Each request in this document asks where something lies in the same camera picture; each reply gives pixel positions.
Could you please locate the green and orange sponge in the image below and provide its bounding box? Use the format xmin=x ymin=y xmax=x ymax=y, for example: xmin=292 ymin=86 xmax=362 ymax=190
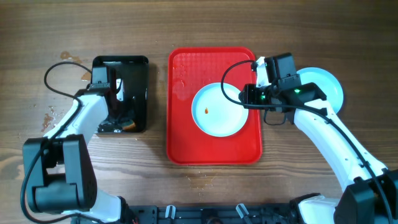
xmin=121 ymin=120 xmax=136 ymax=131

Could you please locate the light blue plate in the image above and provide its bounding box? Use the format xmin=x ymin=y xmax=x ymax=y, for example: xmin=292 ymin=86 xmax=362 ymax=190
xmin=297 ymin=67 xmax=344 ymax=113
xmin=192 ymin=83 xmax=249 ymax=137

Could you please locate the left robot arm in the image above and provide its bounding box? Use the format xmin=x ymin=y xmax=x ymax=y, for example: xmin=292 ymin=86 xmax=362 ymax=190
xmin=20 ymin=67 xmax=139 ymax=223

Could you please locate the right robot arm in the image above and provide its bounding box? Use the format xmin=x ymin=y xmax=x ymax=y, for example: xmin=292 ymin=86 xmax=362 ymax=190
xmin=239 ymin=53 xmax=397 ymax=223

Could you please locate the black rectangular water tray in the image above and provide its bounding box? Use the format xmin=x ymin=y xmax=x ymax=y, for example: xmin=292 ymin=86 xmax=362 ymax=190
xmin=89 ymin=55 xmax=149 ymax=133

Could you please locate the red plastic tray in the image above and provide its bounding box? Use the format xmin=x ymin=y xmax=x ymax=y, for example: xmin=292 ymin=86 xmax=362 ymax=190
xmin=166 ymin=47 xmax=262 ymax=166

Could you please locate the left black cable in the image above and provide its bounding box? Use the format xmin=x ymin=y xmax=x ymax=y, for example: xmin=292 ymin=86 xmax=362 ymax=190
xmin=19 ymin=61 xmax=94 ymax=224

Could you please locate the black cable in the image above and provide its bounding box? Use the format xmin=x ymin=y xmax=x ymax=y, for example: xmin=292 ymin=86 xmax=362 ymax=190
xmin=220 ymin=59 xmax=394 ymax=224
xmin=19 ymin=61 xmax=94 ymax=224

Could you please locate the right black cable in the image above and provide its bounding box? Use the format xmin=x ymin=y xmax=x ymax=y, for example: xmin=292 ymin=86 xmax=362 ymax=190
xmin=220 ymin=59 xmax=394 ymax=224

